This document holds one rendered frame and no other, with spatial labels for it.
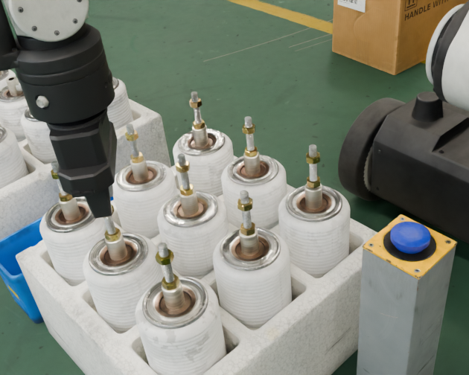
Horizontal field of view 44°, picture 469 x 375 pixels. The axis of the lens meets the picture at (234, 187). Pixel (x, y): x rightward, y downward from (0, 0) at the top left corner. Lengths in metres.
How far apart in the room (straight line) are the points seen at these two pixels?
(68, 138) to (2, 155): 0.47
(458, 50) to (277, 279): 0.35
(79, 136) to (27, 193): 0.48
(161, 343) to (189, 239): 0.17
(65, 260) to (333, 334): 0.38
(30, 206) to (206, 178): 0.34
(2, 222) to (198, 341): 0.52
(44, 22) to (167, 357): 0.37
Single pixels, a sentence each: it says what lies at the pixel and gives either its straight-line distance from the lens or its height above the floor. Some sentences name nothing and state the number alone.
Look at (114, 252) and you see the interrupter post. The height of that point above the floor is 0.26.
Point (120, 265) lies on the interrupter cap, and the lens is 0.74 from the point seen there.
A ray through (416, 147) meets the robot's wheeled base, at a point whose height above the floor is 0.19.
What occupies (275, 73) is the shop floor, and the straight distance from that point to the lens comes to 1.69.
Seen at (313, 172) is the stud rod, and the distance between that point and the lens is 0.75.
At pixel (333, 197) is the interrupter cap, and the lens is 0.79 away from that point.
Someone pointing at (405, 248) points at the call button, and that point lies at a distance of 0.62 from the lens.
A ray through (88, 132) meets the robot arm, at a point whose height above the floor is 0.45.
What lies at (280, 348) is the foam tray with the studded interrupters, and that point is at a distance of 0.74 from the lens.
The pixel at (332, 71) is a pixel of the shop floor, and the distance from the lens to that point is 1.68.
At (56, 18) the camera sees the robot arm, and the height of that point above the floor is 0.58.
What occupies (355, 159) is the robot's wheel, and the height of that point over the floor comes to 0.13.
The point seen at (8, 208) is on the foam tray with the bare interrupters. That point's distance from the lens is 1.08.
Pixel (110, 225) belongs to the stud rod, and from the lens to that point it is 0.72.
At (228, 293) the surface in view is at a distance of 0.73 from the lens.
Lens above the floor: 0.75
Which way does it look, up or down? 37 degrees down
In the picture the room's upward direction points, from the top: 7 degrees counter-clockwise
